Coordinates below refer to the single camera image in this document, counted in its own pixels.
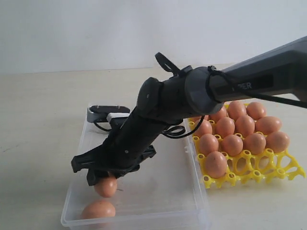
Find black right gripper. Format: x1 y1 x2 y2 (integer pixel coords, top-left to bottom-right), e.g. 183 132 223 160
71 108 165 186

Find brown egg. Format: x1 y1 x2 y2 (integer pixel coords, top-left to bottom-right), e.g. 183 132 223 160
193 120 213 138
94 176 118 198
215 117 235 138
227 101 247 121
246 102 267 121
199 134 219 156
235 115 255 138
81 200 116 219
255 116 282 135
266 131 290 153
204 151 227 178
221 135 243 157
243 133 266 155
209 106 227 123

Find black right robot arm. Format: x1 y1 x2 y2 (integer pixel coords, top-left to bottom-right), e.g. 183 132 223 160
71 37 307 186

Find clear plastic container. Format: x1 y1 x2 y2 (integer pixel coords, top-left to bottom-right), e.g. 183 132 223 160
60 106 213 230

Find yellow plastic egg tray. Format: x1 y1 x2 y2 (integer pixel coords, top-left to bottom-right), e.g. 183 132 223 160
185 116 305 188

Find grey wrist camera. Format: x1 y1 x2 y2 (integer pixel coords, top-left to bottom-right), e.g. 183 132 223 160
86 105 130 123

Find black cable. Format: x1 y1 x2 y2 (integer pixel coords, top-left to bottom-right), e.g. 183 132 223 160
154 51 307 139

